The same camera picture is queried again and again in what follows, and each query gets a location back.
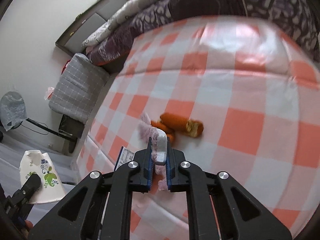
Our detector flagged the grey bed headboard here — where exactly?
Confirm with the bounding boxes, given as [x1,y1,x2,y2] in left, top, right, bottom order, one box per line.
[55,0,128,56]

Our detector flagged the black trash bin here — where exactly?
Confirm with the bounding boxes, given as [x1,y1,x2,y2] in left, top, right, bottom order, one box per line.
[58,115,85,139]

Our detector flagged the pink tissue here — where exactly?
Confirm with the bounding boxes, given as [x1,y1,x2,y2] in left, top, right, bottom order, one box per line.
[138,112,168,191]

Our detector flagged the grey checked cushion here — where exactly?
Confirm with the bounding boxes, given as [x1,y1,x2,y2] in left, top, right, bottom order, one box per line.
[49,53,110,124]

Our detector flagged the orange white checkered tablecloth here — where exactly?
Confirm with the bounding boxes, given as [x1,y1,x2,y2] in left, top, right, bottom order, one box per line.
[76,16,319,236]

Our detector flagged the small printed packet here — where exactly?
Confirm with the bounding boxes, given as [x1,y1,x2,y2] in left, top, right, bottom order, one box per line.
[114,146,135,171]

